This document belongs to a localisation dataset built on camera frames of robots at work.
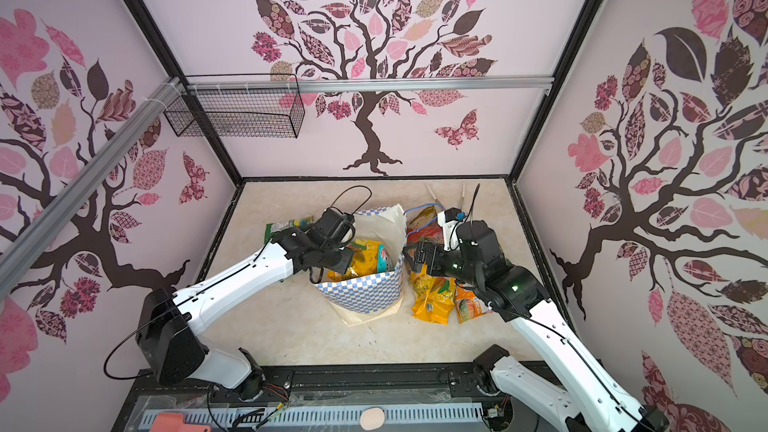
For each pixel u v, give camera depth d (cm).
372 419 68
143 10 75
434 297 83
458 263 56
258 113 80
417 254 59
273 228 103
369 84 94
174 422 70
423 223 100
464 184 114
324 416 70
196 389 74
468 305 83
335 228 62
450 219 61
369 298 72
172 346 40
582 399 38
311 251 56
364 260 82
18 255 50
